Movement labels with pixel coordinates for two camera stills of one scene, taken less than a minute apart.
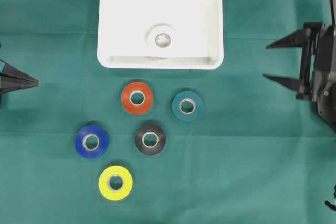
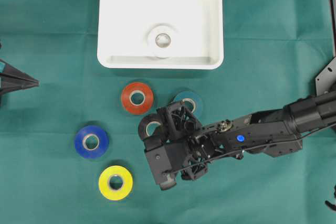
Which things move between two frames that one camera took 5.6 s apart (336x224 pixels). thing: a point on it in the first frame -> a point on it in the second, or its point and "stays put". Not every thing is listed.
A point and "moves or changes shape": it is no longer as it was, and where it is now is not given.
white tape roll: x=152 y=45 stays put
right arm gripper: x=324 y=85 -> x=180 y=123
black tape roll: x=142 y=133 moves or changes shape
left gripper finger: x=11 y=75 stays put
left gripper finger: x=6 y=88 stays put
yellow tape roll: x=104 y=185 stays put
